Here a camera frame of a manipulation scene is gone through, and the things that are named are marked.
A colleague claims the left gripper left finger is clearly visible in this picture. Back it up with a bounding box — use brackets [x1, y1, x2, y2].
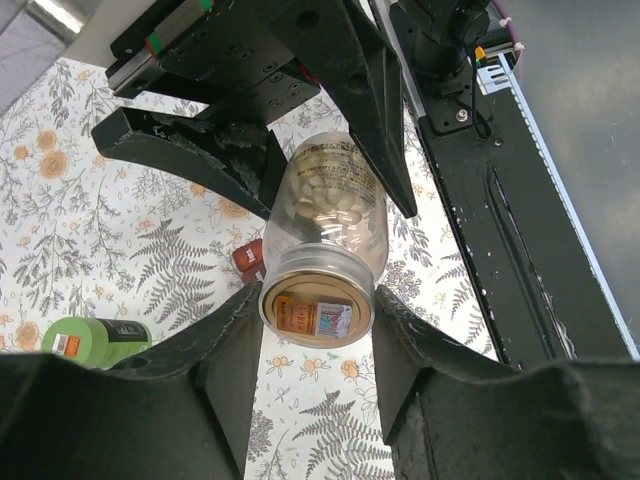
[1, 283, 263, 479]

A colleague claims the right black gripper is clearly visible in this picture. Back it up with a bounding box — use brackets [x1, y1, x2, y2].
[91, 1, 417, 220]

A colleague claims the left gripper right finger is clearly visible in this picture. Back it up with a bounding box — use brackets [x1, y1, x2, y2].
[372, 287, 639, 479]

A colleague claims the green pill bottle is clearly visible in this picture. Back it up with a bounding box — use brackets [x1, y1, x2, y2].
[41, 317, 152, 369]

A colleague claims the clear small pill bottle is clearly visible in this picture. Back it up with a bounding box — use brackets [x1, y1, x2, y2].
[259, 131, 389, 349]

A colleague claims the red pill organizer box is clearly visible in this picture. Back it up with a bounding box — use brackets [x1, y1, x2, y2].
[232, 238, 266, 284]

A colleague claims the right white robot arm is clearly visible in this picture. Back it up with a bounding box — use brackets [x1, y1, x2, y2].
[91, 1, 489, 218]

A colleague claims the floral table mat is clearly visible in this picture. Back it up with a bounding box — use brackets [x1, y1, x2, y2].
[0, 57, 501, 480]

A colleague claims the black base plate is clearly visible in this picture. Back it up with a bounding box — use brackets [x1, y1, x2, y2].
[371, 1, 631, 369]

